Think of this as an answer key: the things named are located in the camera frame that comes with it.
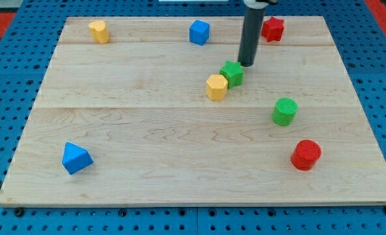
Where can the green cylinder block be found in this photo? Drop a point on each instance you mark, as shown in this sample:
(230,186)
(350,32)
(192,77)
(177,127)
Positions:
(284,111)

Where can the green star block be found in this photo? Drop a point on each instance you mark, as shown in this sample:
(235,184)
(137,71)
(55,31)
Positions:
(233,73)

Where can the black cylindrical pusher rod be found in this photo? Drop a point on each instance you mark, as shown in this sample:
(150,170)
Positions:
(251,30)

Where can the blue cube block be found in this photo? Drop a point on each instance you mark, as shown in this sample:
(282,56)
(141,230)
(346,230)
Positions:
(199,32)

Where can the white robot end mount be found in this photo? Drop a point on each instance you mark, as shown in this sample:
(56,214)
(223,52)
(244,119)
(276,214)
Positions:
(259,4)

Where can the red star block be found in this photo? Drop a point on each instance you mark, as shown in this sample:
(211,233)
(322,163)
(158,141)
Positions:
(273,29)

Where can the red cylinder block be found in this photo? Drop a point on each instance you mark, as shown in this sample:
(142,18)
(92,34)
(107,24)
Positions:
(306,154)

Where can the blue triangle block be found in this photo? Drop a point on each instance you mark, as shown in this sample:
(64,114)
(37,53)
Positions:
(75,158)

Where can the yellow hexagon block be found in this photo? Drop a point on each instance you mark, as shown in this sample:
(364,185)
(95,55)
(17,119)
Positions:
(216,87)

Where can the yellow heart block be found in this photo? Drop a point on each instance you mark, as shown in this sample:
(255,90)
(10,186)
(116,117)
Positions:
(99,31)

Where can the wooden board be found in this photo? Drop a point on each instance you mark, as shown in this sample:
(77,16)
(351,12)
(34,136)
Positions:
(138,106)

